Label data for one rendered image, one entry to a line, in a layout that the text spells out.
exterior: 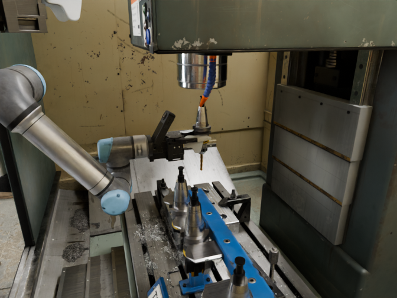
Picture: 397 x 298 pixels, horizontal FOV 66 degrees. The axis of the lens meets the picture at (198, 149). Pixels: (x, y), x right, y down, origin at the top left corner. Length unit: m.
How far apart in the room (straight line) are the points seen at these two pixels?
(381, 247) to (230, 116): 1.36
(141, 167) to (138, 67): 0.63
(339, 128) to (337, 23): 0.41
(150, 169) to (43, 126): 1.23
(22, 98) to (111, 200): 0.34
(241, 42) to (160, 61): 1.34
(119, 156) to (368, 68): 0.79
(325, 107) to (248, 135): 1.22
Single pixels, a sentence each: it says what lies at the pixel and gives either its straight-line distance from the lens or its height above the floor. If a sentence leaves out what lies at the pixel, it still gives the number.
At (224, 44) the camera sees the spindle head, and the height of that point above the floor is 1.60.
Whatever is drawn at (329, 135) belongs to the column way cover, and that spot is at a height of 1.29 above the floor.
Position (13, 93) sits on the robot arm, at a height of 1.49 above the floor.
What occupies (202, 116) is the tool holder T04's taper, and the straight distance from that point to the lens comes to 1.01.
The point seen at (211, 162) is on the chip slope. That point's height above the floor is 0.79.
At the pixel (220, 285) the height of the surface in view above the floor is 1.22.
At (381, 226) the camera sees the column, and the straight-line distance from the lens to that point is 1.15.
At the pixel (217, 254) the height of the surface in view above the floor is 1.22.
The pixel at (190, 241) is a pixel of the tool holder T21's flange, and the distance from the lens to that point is 0.66.
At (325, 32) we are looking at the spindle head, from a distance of 0.80.
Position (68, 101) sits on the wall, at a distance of 2.00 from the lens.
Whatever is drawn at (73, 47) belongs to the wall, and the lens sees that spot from 1.96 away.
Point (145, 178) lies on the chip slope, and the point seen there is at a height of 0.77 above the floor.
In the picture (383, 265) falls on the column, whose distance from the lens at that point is 1.27.
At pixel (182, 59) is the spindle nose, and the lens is 0.95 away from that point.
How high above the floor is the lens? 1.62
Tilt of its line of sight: 21 degrees down
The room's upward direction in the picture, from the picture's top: straight up
